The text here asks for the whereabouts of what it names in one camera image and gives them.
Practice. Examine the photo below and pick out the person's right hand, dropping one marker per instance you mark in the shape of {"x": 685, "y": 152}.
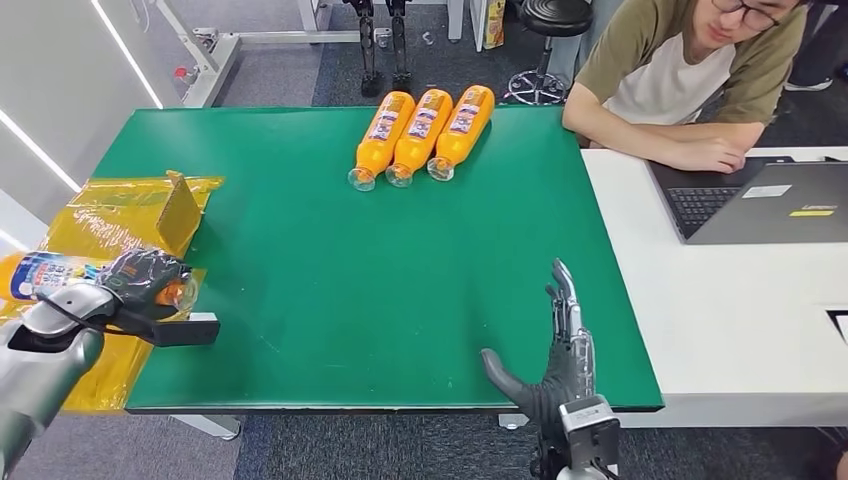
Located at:
{"x": 709, "y": 156}

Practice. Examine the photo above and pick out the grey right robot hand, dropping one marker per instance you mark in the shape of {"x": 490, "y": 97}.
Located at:
{"x": 563, "y": 371}

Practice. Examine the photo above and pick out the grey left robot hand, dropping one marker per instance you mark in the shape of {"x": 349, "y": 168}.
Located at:
{"x": 142, "y": 278}

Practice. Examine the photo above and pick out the orange juice bottle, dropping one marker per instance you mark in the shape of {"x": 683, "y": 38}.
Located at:
{"x": 46, "y": 272}
{"x": 418, "y": 132}
{"x": 462, "y": 126}
{"x": 381, "y": 136}

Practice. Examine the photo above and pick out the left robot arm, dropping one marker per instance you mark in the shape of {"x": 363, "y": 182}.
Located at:
{"x": 40, "y": 371}

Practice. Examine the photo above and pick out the person's right forearm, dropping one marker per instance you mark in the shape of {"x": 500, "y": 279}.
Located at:
{"x": 609, "y": 136}

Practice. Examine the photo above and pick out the yellow plastic sheet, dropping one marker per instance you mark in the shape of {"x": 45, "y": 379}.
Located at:
{"x": 99, "y": 225}

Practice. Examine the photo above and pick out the brown cardboard piece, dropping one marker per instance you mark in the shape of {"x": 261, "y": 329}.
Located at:
{"x": 177, "y": 218}

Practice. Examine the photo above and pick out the black rectangular block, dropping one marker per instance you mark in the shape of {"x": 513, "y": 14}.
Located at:
{"x": 189, "y": 330}

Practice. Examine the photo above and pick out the grey laptop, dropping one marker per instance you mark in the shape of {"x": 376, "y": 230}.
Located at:
{"x": 762, "y": 218}

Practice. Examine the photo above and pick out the person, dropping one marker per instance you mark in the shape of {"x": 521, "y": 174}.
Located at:
{"x": 662, "y": 73}

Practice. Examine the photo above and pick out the standing person's leg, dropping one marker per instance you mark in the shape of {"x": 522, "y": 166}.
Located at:
{"x": 818, "y": 46}

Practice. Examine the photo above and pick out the white table foot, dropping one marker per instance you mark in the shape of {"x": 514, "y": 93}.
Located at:
{"x": 208, "y": 425}

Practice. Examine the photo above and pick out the white table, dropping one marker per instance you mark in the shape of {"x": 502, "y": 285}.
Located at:
{"x": 729, "y": 318}

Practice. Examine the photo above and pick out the black round stool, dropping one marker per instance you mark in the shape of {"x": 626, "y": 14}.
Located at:
{"x": 553, "y": 20}

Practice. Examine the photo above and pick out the green table cover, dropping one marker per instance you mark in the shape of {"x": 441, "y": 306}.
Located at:
{"x": 364, "y": 278}

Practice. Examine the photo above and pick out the orange printed package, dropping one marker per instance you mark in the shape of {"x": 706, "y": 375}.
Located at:
{"x": 493, "y": 23}

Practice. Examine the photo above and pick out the black stand leg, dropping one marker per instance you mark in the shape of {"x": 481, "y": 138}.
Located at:
{"x": 368, "y": 46}
{"x": 399, "y": 46}

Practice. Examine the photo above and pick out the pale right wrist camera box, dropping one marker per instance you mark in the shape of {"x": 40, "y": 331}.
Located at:
{"x": 590, "y": 430}

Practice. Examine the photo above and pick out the white metal frame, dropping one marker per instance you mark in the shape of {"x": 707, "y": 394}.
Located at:
{"x": 212, "y": 66}

